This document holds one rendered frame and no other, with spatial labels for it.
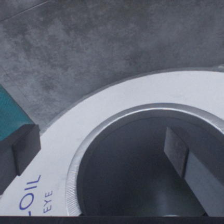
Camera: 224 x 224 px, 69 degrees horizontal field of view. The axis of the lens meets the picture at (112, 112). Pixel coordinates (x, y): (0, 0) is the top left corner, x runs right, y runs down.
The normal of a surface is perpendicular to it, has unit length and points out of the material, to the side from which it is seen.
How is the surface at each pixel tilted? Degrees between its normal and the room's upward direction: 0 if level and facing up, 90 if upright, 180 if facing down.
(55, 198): 90
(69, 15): 0
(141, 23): 0
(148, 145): 6
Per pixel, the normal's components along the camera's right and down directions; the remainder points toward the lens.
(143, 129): 0.00, 0.62
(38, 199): -0.31, -0.74
